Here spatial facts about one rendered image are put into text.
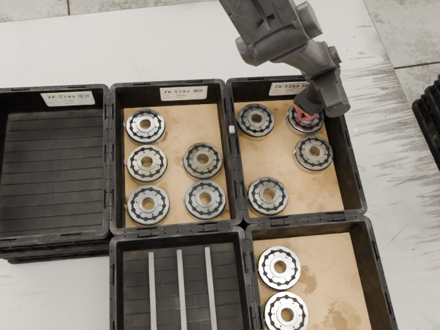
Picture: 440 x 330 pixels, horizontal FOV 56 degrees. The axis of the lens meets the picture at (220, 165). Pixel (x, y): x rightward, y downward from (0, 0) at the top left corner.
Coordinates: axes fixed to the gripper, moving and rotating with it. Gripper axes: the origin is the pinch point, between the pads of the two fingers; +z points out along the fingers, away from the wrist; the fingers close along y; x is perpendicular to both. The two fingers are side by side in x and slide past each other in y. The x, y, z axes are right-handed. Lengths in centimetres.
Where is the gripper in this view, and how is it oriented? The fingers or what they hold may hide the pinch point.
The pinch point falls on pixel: (307, 113)
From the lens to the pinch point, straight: 118.1
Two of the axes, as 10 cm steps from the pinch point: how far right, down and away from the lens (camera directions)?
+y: 7.3, -6.1, 3.2
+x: -6.8, -6.8, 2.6
